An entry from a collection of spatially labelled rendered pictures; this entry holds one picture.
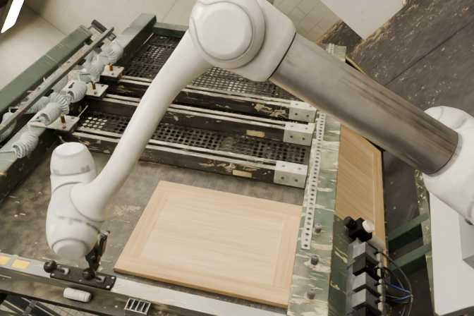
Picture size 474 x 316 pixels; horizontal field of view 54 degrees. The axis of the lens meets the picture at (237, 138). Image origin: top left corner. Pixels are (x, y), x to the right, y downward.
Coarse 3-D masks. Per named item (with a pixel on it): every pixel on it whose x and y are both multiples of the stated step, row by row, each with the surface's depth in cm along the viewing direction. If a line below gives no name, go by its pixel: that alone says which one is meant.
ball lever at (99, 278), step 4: (88, 268) 132; (92, 268) 133; (84, 272) 132; (88, 272) 131; (92, 272) 132; (84, 276) 131; (88, 276) 131; (92, 276) 132; (96, 276) 137; (100, 276) 142; (104, 276) 142; (88, 280) 132; (96, 280) 142; (100, 280) 141; (104, 280) 142
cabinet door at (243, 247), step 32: (160, 192) 179; (192, 192) 180; (224, 192) 180; (160, 224) 166; (192, 224) 167; (224, 224) 167; (256, 224) 168; (288, 224) 168; (128, 256) 154; (160, 256) 155; (192, 256) 155; (224, 256) 156; (256, 256) 156; (288, 256) 157; (224, 288) 145; (256, 288) 146; (288, 288) 146
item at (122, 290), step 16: (16, 256) 149; (0, 272) 148; (16, 272) 146; (32, 272) 145; (80, 288) 143; (96, 288) 141; (112, 288) 141; (128, 288) 141; (144, 288) 142; (160, 288) 142; (160, 304) 139; (176, 304) 138; (192, 304) 138; (208, 304) 138; (224, 304) 139
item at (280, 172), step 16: (48, 96) 191; (64, 112) 193; (64, 128) 194; (80, 128) 201; (96, 144) 198; (112, 144) 195; (160, 144) 195; (176, 144) 195; (160, 160) 195; (176, 160) 193; (192, 160) 191; (208, 160) 189; (224, 160) 188; (240, 160) 188; (256, 160) 189; (272, 160) 189; (256, 176) 189; (272, 176) 187; (288, 176) 185; (304, 176) 183
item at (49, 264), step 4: (48, 260) 134; (52, 260) 135; (44, 264) 134; (48, 264) 133; (52, 264) 134; (56, 264) 135; (44, 268) 133; (48, 268) 133; (52, 268) 133; (56, 268) 135; (60, 268) 140; (64, 268) 144; (48, 272) 134; (52, 272) 134; (60, 272) 143; (64, 272) 143; (68, 272) 144
